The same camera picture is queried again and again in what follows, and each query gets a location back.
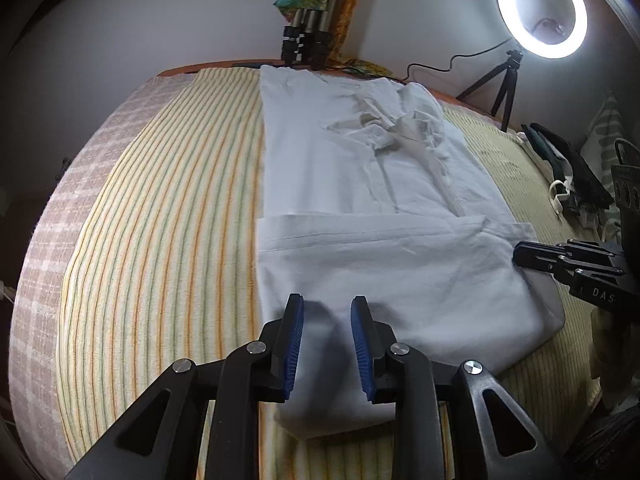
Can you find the green patterned white cloth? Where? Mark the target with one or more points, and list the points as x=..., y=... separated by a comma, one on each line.
x=602, y=125

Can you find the folded silver tripod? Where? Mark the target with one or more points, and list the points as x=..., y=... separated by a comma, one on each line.
x=305, y=35

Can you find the orange cloth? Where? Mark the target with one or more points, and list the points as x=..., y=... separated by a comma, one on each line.
x=345, y=15

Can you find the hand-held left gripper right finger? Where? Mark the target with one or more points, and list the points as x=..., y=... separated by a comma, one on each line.
x=361, y=345

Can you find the black folded clothes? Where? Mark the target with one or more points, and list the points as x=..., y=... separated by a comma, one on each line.
x=585, y=175

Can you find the small black tripod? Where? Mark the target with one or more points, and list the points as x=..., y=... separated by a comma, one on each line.
x=510, y=85

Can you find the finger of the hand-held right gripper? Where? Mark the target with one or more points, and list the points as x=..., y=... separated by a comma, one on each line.
x=535, y=255
x=595, y=252

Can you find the black gooseneck phone holder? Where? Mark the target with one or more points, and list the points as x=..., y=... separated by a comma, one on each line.
x=545, y=24

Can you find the yellow striped bed sheet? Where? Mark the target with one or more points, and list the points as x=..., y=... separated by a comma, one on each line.
x=175, y=210

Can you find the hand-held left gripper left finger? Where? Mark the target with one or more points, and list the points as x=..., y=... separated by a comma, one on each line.
x=292, y=345

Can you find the pink checked blanket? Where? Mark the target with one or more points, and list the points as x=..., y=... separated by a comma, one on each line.
x=50, y=240

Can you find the white t-shirt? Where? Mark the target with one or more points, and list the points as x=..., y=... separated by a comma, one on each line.
x=350, y=185

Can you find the dark green cloth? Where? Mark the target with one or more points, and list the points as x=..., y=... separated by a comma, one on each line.
x=540, y=145

